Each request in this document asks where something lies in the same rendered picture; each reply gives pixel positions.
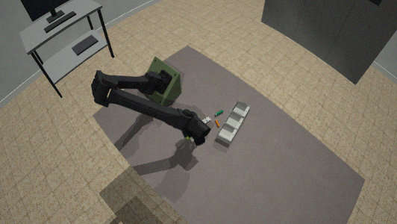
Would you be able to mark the white rack of three labelled bins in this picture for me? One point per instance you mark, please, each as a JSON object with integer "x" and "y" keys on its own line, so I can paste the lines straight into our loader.
{"x": 233, "y": 122}

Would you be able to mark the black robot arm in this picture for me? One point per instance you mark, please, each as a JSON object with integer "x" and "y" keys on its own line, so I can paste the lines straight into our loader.
{"x": 148, "y": 83}

